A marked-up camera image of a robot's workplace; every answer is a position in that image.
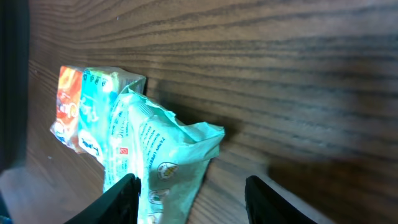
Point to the long teal wipes pack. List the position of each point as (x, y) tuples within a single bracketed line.
[(169, 157)]

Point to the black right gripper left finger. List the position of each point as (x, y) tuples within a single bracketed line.
[(118, 205)]

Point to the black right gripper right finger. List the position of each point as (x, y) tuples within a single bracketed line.
[(265, 206)]

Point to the teal gum packet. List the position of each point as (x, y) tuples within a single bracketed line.
[(100, 88)]

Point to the brown bread pouch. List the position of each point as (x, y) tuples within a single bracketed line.
[(41, 195)]

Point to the orange snack packet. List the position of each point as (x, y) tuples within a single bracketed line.
[(65, 126)]

